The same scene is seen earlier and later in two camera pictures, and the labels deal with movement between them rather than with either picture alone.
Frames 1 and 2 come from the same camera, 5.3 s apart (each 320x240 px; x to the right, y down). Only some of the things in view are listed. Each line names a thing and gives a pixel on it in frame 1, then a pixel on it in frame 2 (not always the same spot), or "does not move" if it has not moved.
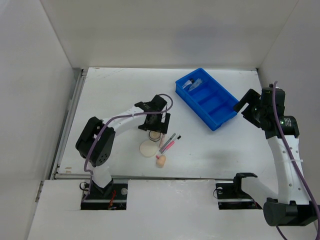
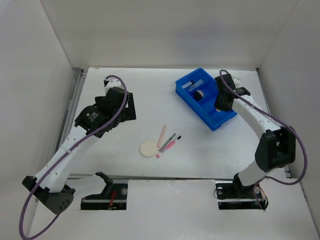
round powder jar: x=154 y=136 to x=198 y=95
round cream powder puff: x=148 y=148 does not move
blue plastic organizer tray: x=207 y=97 does not move
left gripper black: x=160 y=126 to x=128 y=115
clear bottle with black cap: x=188 y=82 does not move
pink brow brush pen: x=178 y=137 does not move
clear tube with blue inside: x=197 y=83 does not move
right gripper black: x=251 y=96 to x=218 y=105
